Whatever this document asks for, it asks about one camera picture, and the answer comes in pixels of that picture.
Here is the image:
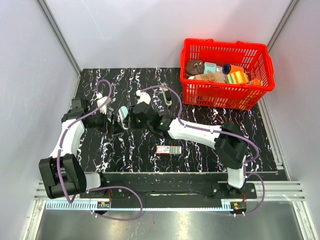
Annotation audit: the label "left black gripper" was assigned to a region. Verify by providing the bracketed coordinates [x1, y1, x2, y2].
[86, 107, 125, 136]

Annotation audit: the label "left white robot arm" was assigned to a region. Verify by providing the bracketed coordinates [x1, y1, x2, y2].
[38, 96, 117, 199]

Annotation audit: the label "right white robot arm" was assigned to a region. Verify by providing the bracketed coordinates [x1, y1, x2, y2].
[122, 102, 248, 198]

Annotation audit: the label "brown round item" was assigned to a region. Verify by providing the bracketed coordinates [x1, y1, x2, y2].
[186, 60, 205, 76]

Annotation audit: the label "teal white box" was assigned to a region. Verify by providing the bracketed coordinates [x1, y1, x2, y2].
[203, 62, 217, 74]

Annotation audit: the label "brown cardboard box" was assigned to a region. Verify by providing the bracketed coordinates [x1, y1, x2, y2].
[193, 72, 226, 83]

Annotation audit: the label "orange bottle blue cap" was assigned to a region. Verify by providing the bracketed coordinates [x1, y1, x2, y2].
[222, 63, 245, 75]

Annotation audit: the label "yellow green sticky notes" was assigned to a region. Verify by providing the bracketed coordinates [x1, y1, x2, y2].
[226, 71, 250, 85]

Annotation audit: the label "red plastic basket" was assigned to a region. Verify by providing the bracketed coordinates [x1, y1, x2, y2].
[180, 38, 276, 110]

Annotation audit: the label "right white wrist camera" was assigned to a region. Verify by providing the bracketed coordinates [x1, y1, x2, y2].
[136, 90, 151, 105]

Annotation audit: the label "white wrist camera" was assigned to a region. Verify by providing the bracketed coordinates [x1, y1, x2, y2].
[96, 93, 110, 115]
[136, 90, 151, 105]

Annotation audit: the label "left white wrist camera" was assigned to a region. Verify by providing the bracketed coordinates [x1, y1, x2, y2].
[96, 93, 110, 115]

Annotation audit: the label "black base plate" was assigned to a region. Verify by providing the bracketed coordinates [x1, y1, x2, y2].
[79, 171, 258, 209]

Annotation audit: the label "aluminium frame rail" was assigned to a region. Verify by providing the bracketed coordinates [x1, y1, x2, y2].
[34, 180, 306, 201]

